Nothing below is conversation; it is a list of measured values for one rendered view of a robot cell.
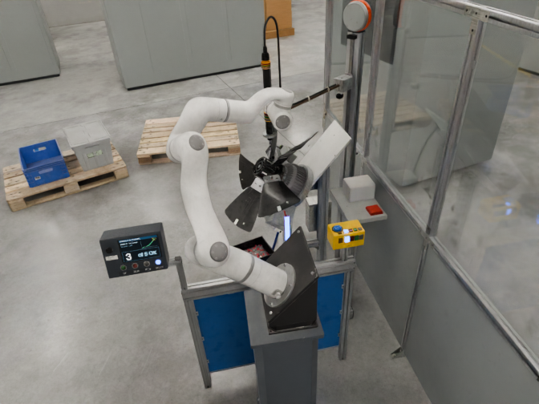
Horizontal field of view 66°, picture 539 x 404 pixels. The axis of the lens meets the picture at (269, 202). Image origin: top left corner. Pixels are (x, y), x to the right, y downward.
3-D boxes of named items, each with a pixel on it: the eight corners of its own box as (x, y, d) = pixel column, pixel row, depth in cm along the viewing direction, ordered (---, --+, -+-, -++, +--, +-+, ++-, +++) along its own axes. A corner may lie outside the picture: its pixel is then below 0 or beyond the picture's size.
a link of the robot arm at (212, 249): (218, 260, 162) (238, 264, 149) (190, 268, 156) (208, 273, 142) (192, 135, 159) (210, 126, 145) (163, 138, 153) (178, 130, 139)
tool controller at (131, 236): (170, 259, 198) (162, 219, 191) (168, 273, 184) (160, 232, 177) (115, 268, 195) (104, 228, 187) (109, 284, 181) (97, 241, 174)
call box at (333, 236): (356, 235, 214) (358, 218, 208) (363, 247, 206) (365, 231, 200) (326, 240, 212) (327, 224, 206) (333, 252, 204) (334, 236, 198)
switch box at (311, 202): (330, 228, 274) (331, 201, 262) (309, 232, 272) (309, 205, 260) (326, 220, 282) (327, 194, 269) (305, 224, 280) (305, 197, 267)
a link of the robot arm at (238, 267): (246, 284, 156) (192, 260, 145) (224, 279, 172) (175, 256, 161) (258, 255, 159) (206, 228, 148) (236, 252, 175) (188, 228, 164)
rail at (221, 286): (351, 265, 222) (352, 255, 218) (354, 271, 219) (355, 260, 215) (183, 296, 210) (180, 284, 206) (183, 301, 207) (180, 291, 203)
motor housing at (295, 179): (281, 191, 253) (264, 182, 247) (304, 163, 245) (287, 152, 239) (289, 213, 235) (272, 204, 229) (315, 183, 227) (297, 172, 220)
